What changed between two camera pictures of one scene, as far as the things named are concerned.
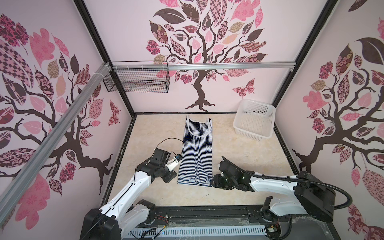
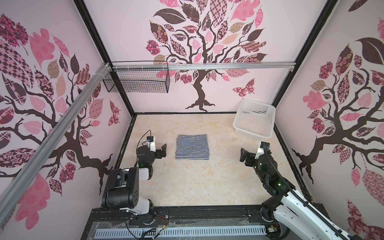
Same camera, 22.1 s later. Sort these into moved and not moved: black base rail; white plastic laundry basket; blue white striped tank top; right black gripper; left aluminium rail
Moved: right black gripper; blue white striped tank top
Not moved: white plastic laundry basket; black base rail; left aluminium rail
